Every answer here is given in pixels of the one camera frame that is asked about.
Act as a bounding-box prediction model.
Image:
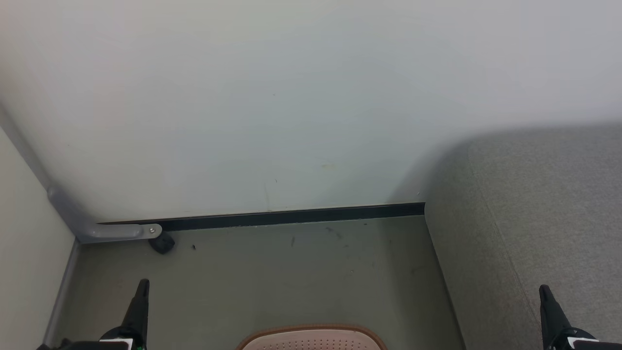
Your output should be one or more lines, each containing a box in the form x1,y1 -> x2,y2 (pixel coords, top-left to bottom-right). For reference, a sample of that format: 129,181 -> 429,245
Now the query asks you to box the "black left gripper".
36,279 -> 150,350

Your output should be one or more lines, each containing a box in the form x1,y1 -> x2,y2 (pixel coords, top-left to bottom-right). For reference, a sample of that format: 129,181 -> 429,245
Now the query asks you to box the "grey metal frame leg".
0,102 -> 163,244

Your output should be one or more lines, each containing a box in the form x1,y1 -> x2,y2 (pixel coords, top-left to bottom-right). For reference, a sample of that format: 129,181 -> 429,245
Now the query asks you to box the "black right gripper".
538,285 -> 622,350

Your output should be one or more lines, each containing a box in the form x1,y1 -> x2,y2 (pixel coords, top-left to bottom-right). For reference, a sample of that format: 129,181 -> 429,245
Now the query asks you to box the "grey fabric sofa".
424,122 -> 622,350

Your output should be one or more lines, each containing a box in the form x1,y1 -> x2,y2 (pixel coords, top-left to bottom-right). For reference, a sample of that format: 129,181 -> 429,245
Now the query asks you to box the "beige perforated laundry basket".
237,325 -> 388,350

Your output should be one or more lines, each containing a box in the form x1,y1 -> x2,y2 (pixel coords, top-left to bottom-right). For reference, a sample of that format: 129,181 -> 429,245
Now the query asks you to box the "black baseboard strip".
97,202 -> 426,232

